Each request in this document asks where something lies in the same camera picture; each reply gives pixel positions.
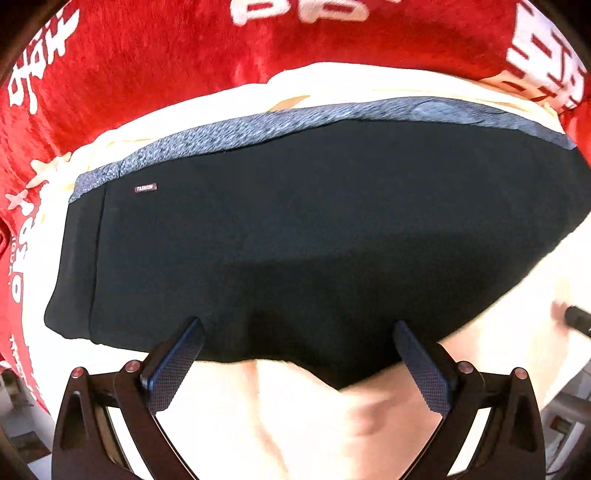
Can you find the black pants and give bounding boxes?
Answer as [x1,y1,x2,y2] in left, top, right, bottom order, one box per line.
[45,120,590,389]

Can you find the cream sofa cushion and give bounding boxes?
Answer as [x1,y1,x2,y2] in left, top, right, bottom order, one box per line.
[24,63,590,479]

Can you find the red blanket with white characters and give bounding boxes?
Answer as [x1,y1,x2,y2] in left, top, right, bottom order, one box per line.
[1,1,590,403]

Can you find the metal chair frame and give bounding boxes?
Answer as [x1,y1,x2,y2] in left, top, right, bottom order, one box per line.
[541,369,590,479]

